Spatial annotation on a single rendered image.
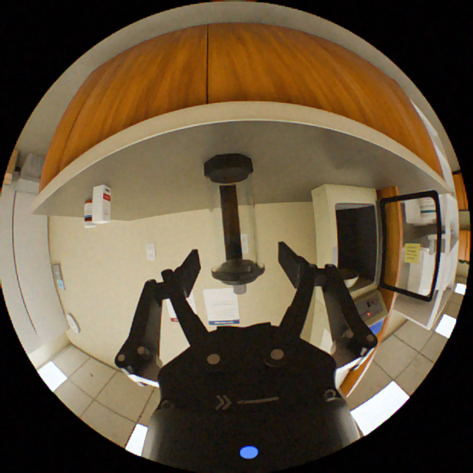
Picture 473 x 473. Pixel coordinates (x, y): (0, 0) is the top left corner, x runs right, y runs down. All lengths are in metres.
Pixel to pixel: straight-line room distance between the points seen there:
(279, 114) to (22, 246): 2.55
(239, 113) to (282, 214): 0.79
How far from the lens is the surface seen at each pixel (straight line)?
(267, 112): 0.23
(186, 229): 0.93
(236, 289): 0.31
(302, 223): 0.99
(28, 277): 2.51
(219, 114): 0.22
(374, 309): 0.78
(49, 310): 2.64
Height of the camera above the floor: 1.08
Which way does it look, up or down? 2 degrees up
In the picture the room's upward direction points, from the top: 175 degrees clockwise
